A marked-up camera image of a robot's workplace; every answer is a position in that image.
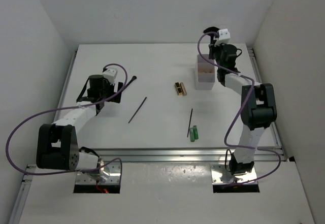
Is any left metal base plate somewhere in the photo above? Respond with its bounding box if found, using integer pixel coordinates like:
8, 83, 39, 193
75, 161, 121, 185

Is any white three-compartment organizer box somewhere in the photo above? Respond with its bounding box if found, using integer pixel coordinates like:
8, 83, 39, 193
194, 54, 216, 90

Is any black thin pencil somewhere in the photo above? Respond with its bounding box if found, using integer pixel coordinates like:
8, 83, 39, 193
187, 108, 193, 138
128, 97, 147, 124

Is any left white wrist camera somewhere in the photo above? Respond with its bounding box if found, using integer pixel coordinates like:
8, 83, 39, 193
102, 68, 118, 84

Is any aluminium rail front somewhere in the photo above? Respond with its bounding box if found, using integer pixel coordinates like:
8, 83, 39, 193
95, 147, 284, 163

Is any green tube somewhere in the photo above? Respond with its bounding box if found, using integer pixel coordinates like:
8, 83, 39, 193
193, 125, 199, 140
189, 127, 196, 142

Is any black small round brush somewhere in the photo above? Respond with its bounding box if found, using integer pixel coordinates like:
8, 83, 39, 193
120, 76, 137, 91

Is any black thin pencil right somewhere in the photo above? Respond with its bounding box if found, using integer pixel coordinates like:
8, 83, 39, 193
187, 108, 193, 138

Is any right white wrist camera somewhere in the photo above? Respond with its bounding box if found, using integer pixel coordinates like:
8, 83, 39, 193
215, 28, 231, 46

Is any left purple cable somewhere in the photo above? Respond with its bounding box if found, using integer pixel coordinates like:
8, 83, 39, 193
5, 63, 128, 176

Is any green tube right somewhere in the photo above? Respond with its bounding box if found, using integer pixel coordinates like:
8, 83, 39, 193
193, 125, 199, 140

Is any beige makeup sponge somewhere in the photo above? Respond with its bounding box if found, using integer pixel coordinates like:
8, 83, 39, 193
198, 70, 214, 74

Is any green tube left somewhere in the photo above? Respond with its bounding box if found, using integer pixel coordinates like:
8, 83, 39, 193
189, 127, 196, 142

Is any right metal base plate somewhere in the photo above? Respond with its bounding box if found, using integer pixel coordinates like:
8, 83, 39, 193
211, 164, 258, 185

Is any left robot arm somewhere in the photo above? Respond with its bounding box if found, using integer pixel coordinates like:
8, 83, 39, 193
36, 75, 121, 171

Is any metal base plate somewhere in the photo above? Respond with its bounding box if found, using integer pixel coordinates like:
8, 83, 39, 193
211, 164, 258, 185
75, 161, 121, 185

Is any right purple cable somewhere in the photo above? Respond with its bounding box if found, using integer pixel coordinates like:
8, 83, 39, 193
197, 31, 282, 185

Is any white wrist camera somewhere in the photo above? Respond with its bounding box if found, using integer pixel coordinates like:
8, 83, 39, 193
215, 28, 231, 46
102, 68, 118, 84

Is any black thin pencil left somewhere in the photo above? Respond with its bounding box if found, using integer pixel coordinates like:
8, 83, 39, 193
128, 97, 147, 124

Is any purple cable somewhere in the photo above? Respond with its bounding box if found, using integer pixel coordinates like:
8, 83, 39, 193
5, 63, 128, 176
197, 31, 282, 185

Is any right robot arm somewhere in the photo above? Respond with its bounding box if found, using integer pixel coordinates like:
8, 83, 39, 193
209, 44, 277, 175

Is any black gold lipstick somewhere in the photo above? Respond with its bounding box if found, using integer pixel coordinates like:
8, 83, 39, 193
174, 82, 183, 95

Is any rose gold lipstick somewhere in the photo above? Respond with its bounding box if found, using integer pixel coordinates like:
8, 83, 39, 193
180, 82, 187, 96

